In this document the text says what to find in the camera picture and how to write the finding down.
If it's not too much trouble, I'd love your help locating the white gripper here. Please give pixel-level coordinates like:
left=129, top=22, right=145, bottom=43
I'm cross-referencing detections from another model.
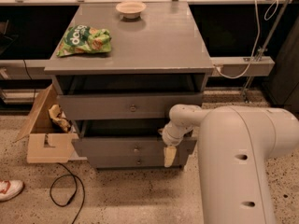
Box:
left=158, top=121, right=187, bottom=168

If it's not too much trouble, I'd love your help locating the grey top drawer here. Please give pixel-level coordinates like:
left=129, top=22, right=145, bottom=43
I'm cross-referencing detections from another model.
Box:
left=58, top=93, right=203, bottom=120

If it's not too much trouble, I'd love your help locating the beige bowl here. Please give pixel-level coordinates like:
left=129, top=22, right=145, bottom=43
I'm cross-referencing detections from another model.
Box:
left=116, top=1, right=147, bottom=19

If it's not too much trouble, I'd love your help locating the grey wall rail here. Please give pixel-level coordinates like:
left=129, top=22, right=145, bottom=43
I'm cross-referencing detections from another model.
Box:
left=0, top=56, right=275, bottom=80

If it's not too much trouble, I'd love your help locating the grey drawer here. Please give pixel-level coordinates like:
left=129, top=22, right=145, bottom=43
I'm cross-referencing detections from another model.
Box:
left=71, top=119, right=198, bottom=168
left=87, top=155, right=185, bottom=169
left=58, top=93, right=203, bottom=120

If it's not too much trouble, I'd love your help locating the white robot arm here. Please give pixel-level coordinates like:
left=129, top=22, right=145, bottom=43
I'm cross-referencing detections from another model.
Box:
left=162, top=105, right=299, bottom=224

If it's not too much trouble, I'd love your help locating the black floor cable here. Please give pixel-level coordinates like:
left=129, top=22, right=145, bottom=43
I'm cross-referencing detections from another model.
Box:
left=50, top=162, right=86, bottom=224

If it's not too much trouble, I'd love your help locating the grey drawer cabinet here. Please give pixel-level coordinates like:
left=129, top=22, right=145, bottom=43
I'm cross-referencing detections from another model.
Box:
left=43, top=1, right=216, bottom=170

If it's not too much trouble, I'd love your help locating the metal stand pole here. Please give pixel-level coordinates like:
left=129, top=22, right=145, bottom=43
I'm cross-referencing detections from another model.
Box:
left=241, top=0, right=292, bottom=104

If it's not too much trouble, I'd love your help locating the green chip bag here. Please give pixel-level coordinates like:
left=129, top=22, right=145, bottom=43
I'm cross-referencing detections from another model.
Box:
left=56, top=25, right=112, bottom=57

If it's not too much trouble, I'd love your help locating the dark cabinet at right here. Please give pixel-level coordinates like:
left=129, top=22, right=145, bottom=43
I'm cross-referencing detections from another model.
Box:
left=263, top=18, right=299, bottom=112

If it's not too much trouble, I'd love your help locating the open cardboard box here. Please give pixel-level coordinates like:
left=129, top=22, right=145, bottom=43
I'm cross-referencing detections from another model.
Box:
left=16, top=85, right=78, bottom=163

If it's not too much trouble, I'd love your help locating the white hanging cable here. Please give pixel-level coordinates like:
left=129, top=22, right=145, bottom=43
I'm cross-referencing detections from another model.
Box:
left=214, top=0, right=280, bottom=80

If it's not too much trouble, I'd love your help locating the grey bottom drawer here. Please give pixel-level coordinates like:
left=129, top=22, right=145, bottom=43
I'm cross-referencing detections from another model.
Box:
left=87, top=155, right=185, bottom=169

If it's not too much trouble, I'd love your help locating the white red sneaker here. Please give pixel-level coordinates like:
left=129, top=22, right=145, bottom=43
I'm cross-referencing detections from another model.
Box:
left=0, top=180, right=24, bottom=202

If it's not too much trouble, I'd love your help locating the crumpled brown paper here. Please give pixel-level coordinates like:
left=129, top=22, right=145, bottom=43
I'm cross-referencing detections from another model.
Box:
left=48, top=105, right=71, bottom=133

